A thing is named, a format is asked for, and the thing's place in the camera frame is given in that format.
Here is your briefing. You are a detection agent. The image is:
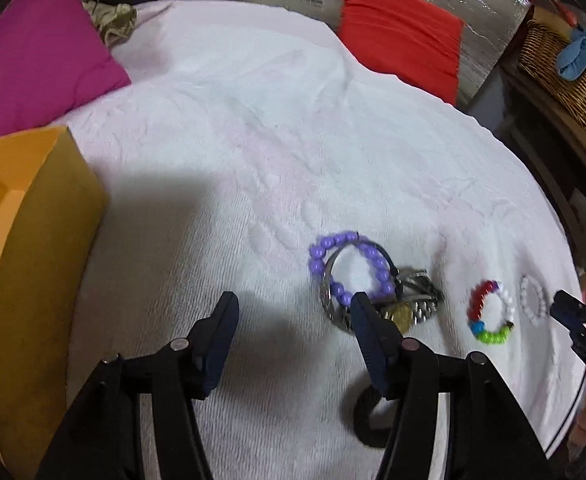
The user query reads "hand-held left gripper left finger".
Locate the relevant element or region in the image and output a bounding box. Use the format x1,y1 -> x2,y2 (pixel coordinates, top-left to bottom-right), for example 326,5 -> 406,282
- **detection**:
35,291 -> 241,480

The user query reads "multicolour bead bracelet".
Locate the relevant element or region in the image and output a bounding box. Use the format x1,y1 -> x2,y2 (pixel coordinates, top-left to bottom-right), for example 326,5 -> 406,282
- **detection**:
467,280 -> 516,345

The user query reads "silver wristwatch with gold face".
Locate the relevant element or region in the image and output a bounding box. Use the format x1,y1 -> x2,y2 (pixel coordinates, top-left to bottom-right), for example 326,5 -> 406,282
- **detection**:
380,267 -> 444,335

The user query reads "orange cardboard box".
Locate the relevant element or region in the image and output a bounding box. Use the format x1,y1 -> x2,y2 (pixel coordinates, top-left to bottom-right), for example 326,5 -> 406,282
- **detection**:
0,125 -> 111,461

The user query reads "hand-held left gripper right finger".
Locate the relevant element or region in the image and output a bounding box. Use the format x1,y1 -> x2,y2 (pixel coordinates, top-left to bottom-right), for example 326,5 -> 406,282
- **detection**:
350,291 -> 554,480

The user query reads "magenta pillow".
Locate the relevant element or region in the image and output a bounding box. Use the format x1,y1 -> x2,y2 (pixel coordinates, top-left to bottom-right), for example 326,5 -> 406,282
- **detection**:
0,0 -> 132,146

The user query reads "beige crumpled cloth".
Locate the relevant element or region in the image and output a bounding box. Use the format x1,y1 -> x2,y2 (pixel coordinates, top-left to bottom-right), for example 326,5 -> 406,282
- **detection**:
83,1 -> 138,49

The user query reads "wooden shelf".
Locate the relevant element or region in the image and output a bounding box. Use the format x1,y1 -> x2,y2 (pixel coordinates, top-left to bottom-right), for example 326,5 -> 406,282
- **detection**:
498,60 -> 586,283

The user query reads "red pillow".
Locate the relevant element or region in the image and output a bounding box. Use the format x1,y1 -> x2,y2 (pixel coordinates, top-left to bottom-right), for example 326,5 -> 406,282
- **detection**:
337,0 -> 466,106

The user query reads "black hair tie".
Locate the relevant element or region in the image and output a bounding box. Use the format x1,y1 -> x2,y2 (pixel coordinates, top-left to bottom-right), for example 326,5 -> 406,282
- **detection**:
353,385 -> 404,449

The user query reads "purple bead bracelet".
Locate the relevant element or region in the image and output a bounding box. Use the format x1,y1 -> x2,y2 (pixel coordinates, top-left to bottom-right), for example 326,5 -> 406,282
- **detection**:
309,230 -> 398,308

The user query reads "white towel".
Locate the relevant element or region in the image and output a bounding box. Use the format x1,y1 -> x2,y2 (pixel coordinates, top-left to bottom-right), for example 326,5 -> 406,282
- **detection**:
48,0 -> 586,480

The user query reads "blue cloth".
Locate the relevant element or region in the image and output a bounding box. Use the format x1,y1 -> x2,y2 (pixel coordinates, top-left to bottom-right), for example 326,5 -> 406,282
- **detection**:
557,27 -> 586,81

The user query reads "white bead bracelet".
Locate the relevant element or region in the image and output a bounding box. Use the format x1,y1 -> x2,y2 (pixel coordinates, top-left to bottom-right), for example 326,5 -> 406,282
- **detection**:
519,275 -> 548,324

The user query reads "wicker basket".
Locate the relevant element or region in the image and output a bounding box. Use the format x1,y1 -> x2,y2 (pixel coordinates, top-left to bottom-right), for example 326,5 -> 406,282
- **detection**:
517,19 -> 586,153

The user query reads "silver foil mat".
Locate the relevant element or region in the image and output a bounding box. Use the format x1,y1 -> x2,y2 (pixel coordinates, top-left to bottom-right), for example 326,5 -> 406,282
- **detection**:
238,0 -> 532,108

